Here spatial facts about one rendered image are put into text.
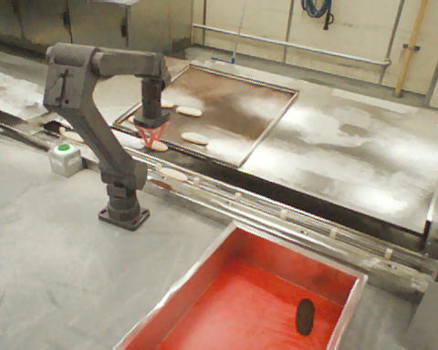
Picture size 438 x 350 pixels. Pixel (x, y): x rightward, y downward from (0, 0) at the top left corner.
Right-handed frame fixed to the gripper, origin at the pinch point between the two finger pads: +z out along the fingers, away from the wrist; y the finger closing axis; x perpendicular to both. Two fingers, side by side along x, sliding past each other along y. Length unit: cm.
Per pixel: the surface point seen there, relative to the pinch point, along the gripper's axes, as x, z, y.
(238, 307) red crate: 48, 10, 33
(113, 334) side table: 29, 10, 53
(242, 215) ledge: 35.5, 7.1, 8.2
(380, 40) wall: 7, 51, -368
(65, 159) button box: -20.5, 5.1, 16.9
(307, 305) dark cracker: 60, 9, 25
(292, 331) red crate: 60, 10, 33
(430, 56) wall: 56, 57, -368
